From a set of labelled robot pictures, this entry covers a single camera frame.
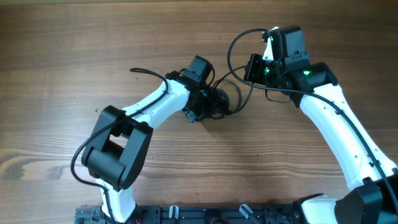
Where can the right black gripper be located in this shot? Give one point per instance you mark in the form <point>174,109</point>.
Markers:
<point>252,74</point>

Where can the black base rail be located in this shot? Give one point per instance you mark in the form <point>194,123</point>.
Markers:
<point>268,214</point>

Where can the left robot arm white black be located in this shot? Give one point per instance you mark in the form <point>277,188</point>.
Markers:
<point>116,150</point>

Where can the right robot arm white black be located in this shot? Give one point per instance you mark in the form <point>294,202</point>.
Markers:
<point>370,175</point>

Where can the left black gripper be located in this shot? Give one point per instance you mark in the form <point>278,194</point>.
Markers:
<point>193,114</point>

